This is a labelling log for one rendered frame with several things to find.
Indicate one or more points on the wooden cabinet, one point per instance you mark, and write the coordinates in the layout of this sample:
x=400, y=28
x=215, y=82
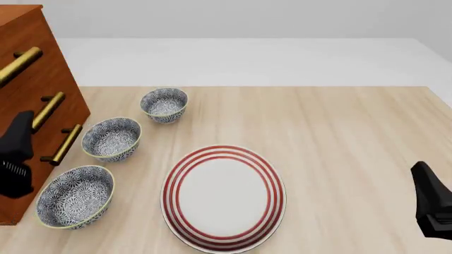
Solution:
x=53, y=68

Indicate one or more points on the white plate with red rings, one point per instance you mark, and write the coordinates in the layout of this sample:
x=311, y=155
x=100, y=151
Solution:
x=223, y=198

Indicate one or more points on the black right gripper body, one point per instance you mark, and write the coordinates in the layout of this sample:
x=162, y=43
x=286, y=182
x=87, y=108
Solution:
x=436, y=225

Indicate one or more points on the blue patterned bowl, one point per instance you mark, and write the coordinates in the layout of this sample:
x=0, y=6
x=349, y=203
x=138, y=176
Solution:
x=75, y=197
x=164, y=105
x=111, y=140

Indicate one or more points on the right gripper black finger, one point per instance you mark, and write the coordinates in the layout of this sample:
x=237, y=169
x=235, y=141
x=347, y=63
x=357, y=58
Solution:
x=431, y=193

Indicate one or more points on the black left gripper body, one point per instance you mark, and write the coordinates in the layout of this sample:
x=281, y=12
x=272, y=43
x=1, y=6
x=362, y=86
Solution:
x=16, y=183

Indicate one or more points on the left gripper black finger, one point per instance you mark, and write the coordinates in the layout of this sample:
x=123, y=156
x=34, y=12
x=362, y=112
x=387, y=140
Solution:
x=19, y=140

